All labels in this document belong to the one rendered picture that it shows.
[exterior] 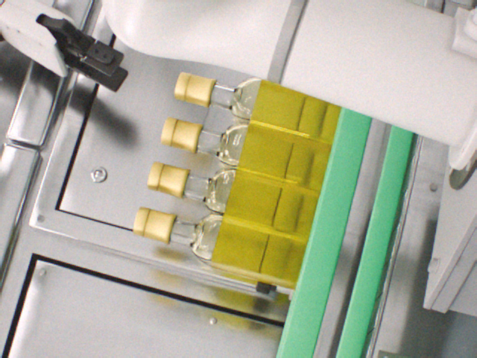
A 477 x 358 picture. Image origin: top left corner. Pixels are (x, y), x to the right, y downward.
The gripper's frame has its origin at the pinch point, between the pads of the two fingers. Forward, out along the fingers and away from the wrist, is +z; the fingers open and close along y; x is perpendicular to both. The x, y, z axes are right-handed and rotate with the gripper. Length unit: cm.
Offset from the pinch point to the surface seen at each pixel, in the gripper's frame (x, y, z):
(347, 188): -2.9, 13.5, 33.0
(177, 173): -7.6, 1.2, 14.6
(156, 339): -24.3, -16.2, 20.4
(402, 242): -5.6, 15.3, 40.6
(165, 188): -9.7, 0.6, 14.2
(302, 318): -17.1, 13.6, 35.5
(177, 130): -3.1, 1.3, 12.0
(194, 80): 3.1, 1.7, 10.5
